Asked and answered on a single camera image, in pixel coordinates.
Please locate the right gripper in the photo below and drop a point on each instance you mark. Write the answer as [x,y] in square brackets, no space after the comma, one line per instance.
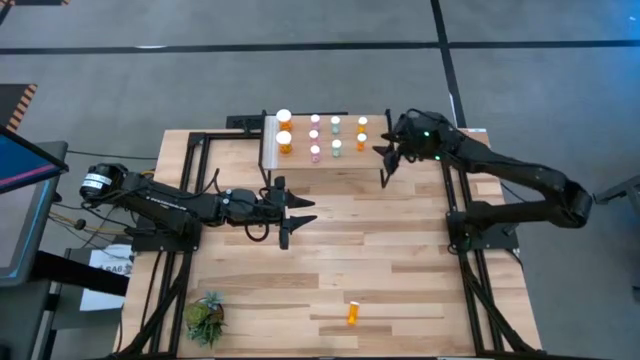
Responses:
[422,137]

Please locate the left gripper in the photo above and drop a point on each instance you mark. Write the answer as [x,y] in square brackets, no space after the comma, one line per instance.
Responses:
[250,207]

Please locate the slim orange pill bottle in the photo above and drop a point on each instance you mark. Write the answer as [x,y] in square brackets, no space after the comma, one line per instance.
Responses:
[361,141]
[362,124]
[353,314]

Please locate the teal pill bottle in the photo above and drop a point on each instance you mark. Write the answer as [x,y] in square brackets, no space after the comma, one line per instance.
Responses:
[336,148]
[335,125]

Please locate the pink pill bottle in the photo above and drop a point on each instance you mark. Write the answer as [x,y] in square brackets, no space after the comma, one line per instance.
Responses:
[313,138]
[315,123]
[315,153]

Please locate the wide orange pill bottle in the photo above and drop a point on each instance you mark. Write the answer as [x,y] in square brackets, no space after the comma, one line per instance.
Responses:
[283,121]
[284,142]

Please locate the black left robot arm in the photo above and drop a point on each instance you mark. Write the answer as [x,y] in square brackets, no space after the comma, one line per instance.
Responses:
[160,202]

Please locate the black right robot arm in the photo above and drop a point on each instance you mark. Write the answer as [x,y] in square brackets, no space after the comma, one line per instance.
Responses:
[525,172]

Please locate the wooden shelf with black legs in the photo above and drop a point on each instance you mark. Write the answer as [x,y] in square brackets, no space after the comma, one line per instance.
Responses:
[370,160]

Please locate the potted succulent plant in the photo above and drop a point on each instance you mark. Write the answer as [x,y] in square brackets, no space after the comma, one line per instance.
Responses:
[205,320]

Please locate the white printed paper sheet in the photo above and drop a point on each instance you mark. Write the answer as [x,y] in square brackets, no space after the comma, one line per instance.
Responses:
[105,262]

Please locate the black beam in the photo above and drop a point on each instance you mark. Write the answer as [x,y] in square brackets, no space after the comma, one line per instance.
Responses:
[80,272]

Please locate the grey monitor stand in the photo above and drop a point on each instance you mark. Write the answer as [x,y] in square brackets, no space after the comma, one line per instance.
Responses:
[45,225]

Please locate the large blue-screen monitor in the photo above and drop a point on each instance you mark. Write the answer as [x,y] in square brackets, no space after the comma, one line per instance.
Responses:
[20,165]

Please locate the hazard striped floor mat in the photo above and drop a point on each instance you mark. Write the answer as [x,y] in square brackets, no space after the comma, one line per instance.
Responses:
[15,105]
[35,2]

